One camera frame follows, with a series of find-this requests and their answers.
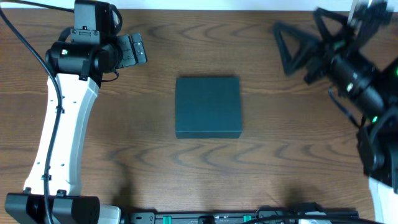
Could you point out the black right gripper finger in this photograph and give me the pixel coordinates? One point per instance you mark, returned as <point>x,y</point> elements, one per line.
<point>296,47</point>
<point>331,25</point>

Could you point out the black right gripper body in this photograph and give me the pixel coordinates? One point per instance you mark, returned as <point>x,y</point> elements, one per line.
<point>332,51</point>

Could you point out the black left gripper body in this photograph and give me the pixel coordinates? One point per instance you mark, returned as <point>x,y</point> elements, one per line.
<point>125,50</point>

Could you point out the black gift box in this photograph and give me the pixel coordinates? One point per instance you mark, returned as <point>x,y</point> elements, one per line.
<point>207,108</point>

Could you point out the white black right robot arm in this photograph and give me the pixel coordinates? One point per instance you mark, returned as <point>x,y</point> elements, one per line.
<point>375,95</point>

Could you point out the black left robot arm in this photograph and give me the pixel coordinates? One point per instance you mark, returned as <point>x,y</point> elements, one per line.
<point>75,65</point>

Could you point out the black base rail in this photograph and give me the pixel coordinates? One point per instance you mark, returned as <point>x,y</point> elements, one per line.
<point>227,218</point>

